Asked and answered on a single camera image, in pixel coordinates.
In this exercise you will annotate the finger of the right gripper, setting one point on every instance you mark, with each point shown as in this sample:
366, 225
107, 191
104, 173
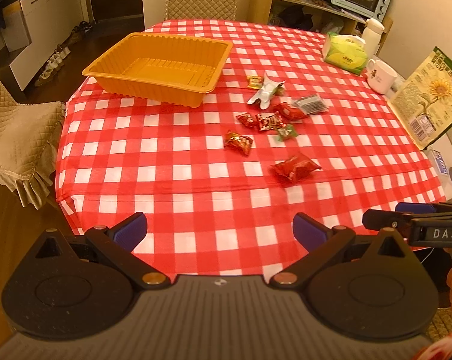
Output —
379, 219
409, 207

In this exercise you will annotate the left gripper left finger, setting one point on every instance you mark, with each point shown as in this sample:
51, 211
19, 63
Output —
114, 247

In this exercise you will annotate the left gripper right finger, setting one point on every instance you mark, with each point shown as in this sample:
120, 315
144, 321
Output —
325, 247

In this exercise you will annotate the large red snack packet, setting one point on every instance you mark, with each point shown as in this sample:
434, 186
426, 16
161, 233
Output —
296, 168

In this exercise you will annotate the green small candy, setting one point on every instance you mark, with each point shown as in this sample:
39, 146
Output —
286, 132

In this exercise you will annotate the red orange candy packet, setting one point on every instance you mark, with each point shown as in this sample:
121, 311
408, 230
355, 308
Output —
238, 142

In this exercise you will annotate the grey barcode snack packet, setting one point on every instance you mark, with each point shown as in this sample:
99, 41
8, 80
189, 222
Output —
310, 105

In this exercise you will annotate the red gold candy wrapper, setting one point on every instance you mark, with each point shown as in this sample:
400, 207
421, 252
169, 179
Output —
269, 122

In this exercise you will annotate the red square snack packet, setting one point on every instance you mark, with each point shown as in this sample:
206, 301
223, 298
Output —
289, 111

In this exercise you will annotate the silver white snack wrapper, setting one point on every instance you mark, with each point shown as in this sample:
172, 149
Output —
265, 94

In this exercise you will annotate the yellow red small candy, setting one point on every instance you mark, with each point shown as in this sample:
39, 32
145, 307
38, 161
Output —
255, 82

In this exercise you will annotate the orange plastic tray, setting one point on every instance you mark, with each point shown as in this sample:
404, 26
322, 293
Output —
170, 68

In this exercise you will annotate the small blue white box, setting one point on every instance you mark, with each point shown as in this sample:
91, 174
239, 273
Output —
438, 161

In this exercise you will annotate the sunflower printed box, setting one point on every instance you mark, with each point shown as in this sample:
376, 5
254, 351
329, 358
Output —
423, 103

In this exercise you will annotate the red white checkered tablecloth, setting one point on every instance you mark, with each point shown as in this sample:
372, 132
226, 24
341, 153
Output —
212, 210

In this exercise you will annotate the white ceramic mug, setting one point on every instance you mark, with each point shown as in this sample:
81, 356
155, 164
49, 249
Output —
380, 76

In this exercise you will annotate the beige quilted side chair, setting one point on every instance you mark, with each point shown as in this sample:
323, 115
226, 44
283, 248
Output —
29, 139

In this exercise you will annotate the green yellow tissue pack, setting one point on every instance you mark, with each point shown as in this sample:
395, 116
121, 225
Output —
346, 52

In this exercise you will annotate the white thermos bottle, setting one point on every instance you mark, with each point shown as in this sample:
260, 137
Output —
372, 36

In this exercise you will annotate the wooden shelf unit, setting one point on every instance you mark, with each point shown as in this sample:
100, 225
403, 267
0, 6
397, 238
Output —
310, 15

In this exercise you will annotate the white drawer cabinet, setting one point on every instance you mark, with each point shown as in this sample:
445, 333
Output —
34, 28

